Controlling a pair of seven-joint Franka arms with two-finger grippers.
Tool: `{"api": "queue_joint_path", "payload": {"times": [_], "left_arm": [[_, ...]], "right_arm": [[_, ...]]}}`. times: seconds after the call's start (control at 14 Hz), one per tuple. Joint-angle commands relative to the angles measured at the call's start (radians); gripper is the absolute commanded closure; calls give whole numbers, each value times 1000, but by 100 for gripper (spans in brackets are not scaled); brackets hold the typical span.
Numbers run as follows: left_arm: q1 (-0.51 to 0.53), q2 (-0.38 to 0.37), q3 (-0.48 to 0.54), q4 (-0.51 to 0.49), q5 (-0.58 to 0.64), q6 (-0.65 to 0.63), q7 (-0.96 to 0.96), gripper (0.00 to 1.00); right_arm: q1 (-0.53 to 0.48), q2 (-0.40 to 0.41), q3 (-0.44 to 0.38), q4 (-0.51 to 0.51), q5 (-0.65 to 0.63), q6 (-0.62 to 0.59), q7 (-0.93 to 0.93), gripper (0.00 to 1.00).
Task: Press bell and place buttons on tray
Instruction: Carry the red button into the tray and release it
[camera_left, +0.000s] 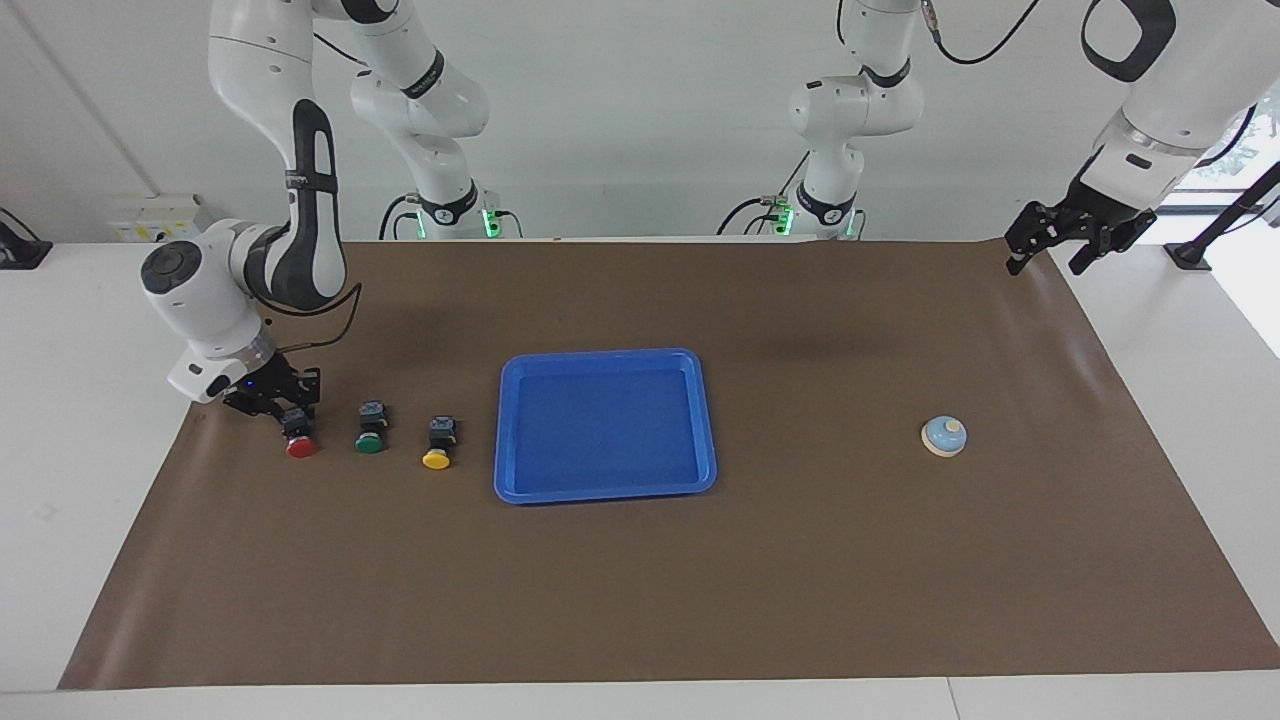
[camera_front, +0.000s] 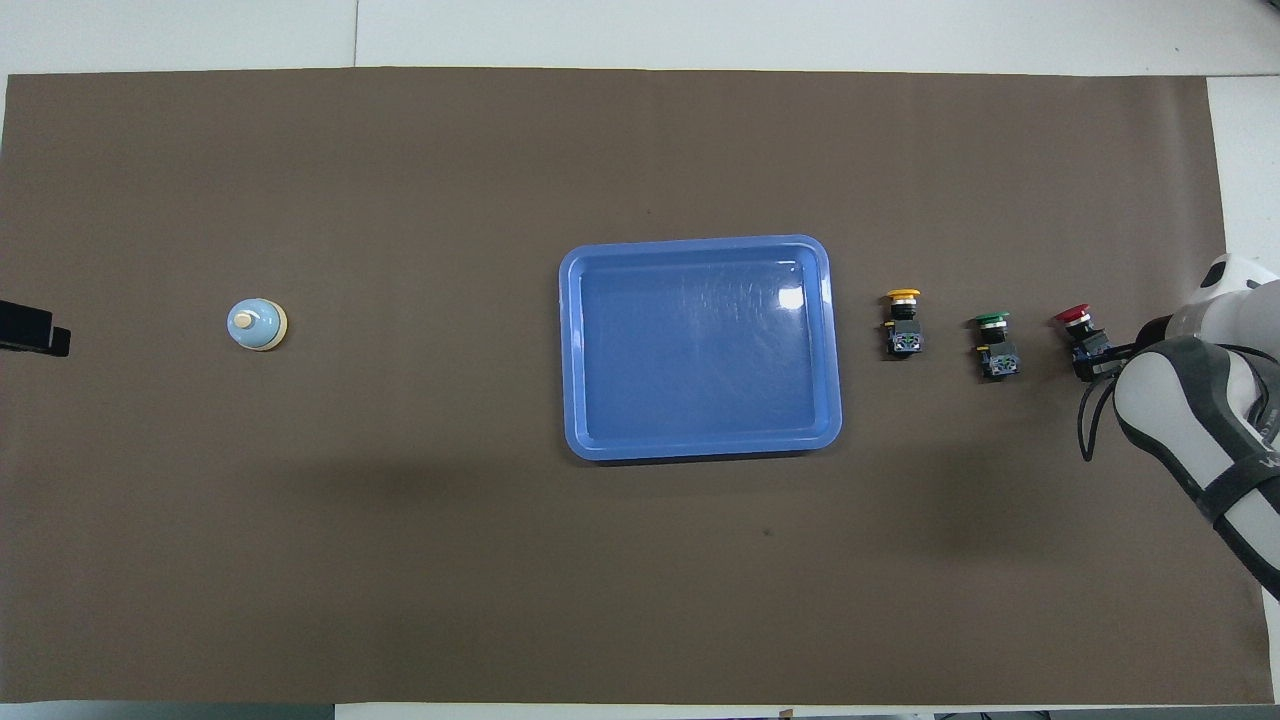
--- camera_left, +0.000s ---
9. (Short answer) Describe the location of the brown table mat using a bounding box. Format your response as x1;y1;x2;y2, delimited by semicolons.
58;238;1280;691

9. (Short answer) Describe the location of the black base cable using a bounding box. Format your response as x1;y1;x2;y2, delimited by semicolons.
716;150;813;237
380;193;426;241

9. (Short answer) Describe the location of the light blue service bell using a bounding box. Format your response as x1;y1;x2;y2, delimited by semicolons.
921;415;968;458

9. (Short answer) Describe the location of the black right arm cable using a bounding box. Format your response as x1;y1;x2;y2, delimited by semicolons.
262;283;364;353

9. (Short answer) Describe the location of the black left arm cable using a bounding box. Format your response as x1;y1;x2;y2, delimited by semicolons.
920;0;1259;169

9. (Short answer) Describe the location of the red push button switch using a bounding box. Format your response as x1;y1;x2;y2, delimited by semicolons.
282;408;319;459

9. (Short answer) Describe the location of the blue plastic tray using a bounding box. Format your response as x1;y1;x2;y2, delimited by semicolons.
494;348;718;505

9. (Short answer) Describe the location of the black tripod stand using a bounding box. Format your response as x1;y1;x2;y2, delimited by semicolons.
1163;160;1280;271

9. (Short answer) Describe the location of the yellow push button switch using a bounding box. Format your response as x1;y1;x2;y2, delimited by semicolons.
422;416;459;470

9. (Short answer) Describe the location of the bright window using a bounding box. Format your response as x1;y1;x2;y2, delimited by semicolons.
1170;85;1280;356

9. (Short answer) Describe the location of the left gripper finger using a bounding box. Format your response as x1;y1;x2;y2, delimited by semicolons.
1005;203;1056;276
1068;225;1116;276

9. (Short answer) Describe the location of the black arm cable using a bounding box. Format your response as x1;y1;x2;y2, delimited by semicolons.
920;0;1259;169
262;283;364;353

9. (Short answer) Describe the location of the white wall socket box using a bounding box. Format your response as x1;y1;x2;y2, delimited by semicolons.
108;193;201;244

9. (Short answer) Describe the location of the black table clamp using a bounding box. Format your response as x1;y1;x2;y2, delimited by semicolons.
0;208;53;271

